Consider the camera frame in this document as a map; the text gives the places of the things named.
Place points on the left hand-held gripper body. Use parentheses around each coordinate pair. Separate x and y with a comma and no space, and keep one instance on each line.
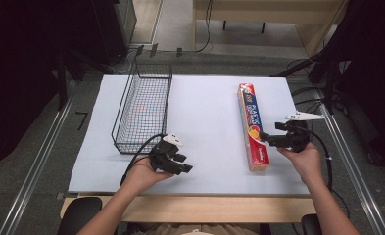
(162,152)

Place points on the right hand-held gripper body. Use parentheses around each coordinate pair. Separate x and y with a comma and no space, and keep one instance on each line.
(297,135)

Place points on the red and blue plastic wrap box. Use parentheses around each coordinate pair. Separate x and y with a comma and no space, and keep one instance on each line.
(253,127)

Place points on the person's left hand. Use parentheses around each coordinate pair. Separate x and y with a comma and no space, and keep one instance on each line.
(142,174)

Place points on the person's right hand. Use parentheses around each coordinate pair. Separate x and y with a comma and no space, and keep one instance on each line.
(307,163)

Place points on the person's beige clothing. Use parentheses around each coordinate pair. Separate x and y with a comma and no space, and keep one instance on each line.
(196,229)

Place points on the black metal stand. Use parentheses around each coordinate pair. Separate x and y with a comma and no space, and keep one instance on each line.
(324,65)

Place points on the black chair armrest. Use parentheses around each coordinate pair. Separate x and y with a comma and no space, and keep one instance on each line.
(311,225)
(80,213)

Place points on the dark curtain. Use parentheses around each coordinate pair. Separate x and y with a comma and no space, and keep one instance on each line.
(373,65)
(17,65)

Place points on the light wooden bench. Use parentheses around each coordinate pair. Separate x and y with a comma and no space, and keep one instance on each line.
(311,13)

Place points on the dark cabinet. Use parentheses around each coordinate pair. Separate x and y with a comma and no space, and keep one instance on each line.
(115,29)

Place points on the metal floor rail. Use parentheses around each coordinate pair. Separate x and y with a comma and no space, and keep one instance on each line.
(36,169)
(353,163)

